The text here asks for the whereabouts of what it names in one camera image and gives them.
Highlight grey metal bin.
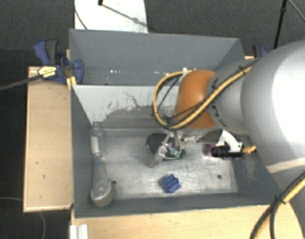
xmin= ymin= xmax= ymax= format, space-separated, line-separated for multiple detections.
xmin=67 ymin=28 xmax=284 ymax=219

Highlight blue ridged block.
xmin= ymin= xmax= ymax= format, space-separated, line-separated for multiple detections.
xmin=159 ymin=173 xmax=182 ymax=194

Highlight black round disc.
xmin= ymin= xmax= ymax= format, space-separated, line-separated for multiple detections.
xmin=146 ymin=132 xmax=187 ymax=161

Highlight pale wood board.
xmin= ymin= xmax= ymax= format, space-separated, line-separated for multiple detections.
xmin=23 ymin=66 xmax=75 ymax=213

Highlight black cylinder on white bracket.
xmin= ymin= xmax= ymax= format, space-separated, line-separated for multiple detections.
xmin=210 ymin=129 xmax=257 ymax=159

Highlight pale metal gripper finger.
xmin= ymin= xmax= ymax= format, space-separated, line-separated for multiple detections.
xmin=149 ymin=145 xmax=165 ymax=166
xmin=151 ymin=150 xmax=168 ymax=169

